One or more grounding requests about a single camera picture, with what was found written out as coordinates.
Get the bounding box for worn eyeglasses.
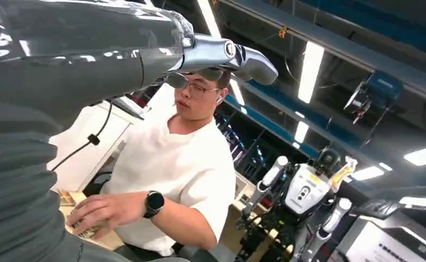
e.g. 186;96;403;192
174;73;222;101

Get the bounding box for narrow ceiling light strip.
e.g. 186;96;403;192
196;0;247;106

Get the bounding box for person in white shirt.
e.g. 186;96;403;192
66;68;238;258

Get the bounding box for white humanoid robot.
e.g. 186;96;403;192
234;147;359;262

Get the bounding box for small ceiling light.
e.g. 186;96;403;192
350;165;385;182

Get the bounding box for black laptop power cable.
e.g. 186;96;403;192
51;102;114;172

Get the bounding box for long ceiling light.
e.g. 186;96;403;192
297;40;325;104

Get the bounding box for short ceiling light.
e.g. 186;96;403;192
293;121;310;144

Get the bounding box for person's left hand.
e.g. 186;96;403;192
66;192;148;240

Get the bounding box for blue ceiling hoist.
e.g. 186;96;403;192
342;69;404;125

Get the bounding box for white machine cabinet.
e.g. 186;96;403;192
336;216;426;262

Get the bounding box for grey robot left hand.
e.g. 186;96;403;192
0;0;279;128

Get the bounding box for black wristwatch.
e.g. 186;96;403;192
143;190;165;219

